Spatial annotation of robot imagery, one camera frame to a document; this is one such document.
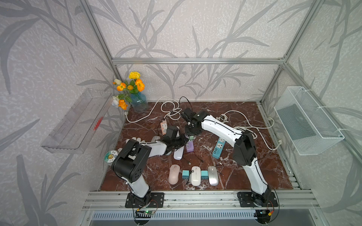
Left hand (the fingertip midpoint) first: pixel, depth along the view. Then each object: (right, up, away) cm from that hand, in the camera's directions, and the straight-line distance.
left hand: (189, 139), depth 93 cm
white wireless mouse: (+4, -19, -14) cm, 23 cm away
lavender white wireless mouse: (-7, -9, -4) cm, 12 cm away
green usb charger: (+1, +2, -5) cm, 6 cm away
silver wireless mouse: (+14, -19, -12) cm, 26 cm away
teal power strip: (+19, -6, -2) cm, 20 cm away
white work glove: (-37, -1, +6) cm, 37 cm away
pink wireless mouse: (-9, -19, -12) cm, 24 cm away
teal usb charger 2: (+9, -18, -12) cm, 24 cm away
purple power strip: (0, -4, -2) cm, 4 cm away
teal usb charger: (-2, -18, -12) cm, 22 cm away
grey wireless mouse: (-24, 0, +4) cm, 24 cm away
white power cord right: (+48, +6, +9) cm, 49 cm away
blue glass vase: (-38, +25, +13) cm, 47 cm away
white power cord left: (-10, +13, +15) cm, 22 cm away
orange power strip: (-18, +8, +4) cm, 20 cm away
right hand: (-1, +5, -2) cm, 6 cm away
